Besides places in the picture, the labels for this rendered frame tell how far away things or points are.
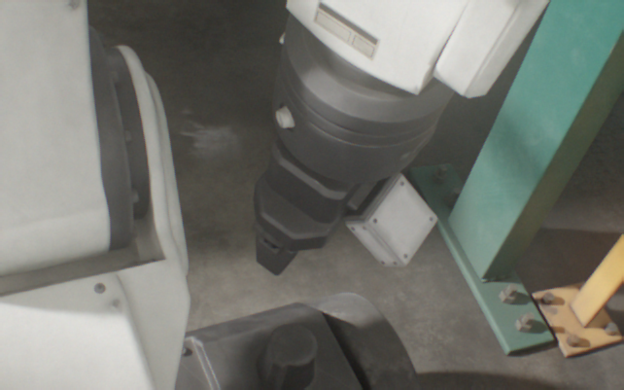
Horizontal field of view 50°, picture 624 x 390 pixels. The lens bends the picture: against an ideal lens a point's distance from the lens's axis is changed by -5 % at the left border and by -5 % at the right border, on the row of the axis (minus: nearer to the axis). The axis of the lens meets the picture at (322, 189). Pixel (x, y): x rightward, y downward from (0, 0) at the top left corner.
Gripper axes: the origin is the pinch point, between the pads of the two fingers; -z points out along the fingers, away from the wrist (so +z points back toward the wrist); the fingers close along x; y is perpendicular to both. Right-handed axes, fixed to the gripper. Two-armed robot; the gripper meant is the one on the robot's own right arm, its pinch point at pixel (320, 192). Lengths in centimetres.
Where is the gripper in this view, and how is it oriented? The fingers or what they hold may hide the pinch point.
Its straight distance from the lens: 49.3
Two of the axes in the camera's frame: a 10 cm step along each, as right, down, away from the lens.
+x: 5.7, -7.1, 4.3
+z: 1.6, -4.1, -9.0
